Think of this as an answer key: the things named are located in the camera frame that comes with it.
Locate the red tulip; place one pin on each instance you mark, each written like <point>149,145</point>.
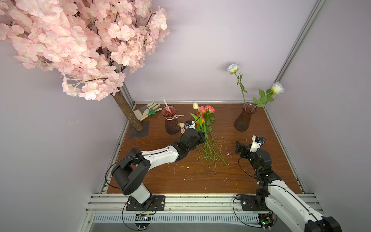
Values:
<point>204,119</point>

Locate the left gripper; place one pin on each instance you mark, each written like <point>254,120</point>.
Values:
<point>201,139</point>

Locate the left circuit board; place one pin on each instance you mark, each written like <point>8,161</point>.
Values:
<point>142,221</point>

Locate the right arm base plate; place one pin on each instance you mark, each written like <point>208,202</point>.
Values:
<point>253,203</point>

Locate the right circuit board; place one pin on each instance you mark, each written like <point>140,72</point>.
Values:
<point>266,221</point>

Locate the aluminium front rail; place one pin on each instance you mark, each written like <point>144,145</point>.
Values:
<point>173,203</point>

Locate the dark pink vase with ribbon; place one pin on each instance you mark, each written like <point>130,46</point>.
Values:
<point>171,124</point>

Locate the orange yellow tulip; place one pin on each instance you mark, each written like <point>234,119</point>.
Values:
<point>209,150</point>

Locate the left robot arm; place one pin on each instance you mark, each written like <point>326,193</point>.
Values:
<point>130,172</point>

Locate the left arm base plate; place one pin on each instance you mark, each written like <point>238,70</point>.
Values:
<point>153,203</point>

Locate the white rose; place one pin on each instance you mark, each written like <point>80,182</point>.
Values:
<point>234,69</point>
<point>268,95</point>

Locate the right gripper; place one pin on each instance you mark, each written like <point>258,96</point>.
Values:
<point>243,150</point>

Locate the small green garden tool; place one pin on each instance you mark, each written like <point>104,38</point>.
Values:
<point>152,112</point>

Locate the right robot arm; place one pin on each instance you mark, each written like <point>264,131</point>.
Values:
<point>275,196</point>

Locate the pink cherry blossom tree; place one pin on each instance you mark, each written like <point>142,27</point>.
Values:
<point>93,44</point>

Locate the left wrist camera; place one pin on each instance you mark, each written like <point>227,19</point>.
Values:
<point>190,124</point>

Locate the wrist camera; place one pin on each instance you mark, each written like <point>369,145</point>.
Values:
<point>190,124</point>
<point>257,142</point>

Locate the dark pink glass vase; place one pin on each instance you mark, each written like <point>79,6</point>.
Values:
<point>243,120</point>

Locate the cream tulip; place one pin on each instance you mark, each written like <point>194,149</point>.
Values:
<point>182,127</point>
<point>196,106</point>

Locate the circuit board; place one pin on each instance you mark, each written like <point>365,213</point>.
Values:
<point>142,221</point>
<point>266,221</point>

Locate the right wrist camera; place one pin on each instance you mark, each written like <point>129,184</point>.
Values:
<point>257,142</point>

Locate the beige gardening gloves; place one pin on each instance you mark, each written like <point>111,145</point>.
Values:
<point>142,113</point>

